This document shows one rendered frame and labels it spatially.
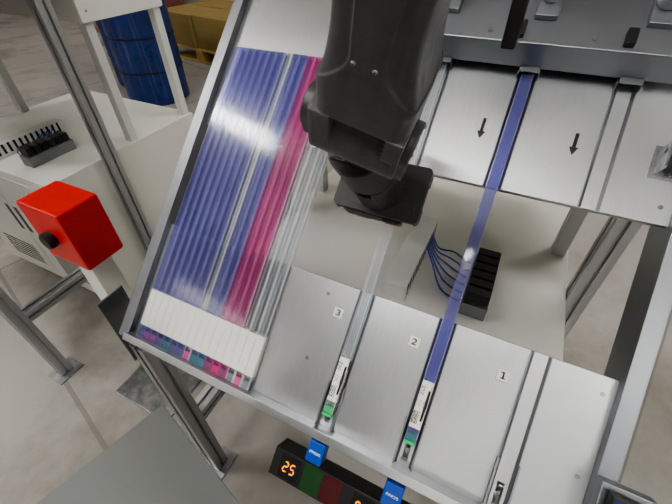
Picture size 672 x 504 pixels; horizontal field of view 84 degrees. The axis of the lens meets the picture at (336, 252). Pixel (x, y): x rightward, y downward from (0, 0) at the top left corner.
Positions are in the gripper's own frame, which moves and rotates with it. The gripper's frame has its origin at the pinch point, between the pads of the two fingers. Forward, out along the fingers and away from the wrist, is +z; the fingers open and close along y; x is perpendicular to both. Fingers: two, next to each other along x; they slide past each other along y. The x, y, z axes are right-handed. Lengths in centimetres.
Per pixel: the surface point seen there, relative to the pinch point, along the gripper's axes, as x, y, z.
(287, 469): 39.1, 3.6, 3.4
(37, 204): 17, 76, 5
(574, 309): 1, -34, 45
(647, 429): 25, -76, 103
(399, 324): 14.5, -5.2, 1.5
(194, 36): -188, 331, 243
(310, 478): 38.6, 0.1, 3.4
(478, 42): -21.4, -4.7, -5.2
